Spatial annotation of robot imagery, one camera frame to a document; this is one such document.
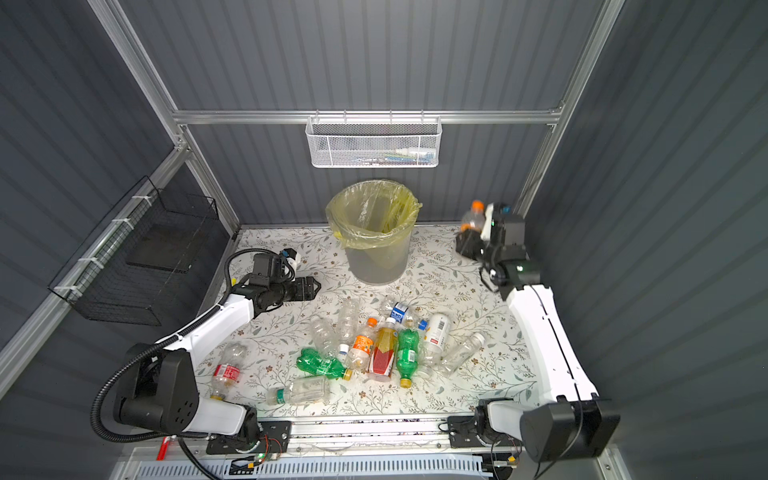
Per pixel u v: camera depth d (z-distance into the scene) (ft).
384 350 2.71
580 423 1.21
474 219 2.52
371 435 2.47
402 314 2.97
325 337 2.97
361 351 2.72
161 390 1.40
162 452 2.34
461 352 2.89
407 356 2.65
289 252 2.65
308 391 2.66
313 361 2.72
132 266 2.39
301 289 2.58
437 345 2.75
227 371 2.59
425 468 2.53
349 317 3.05
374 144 3.67
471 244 2.18
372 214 3.24
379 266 3.38
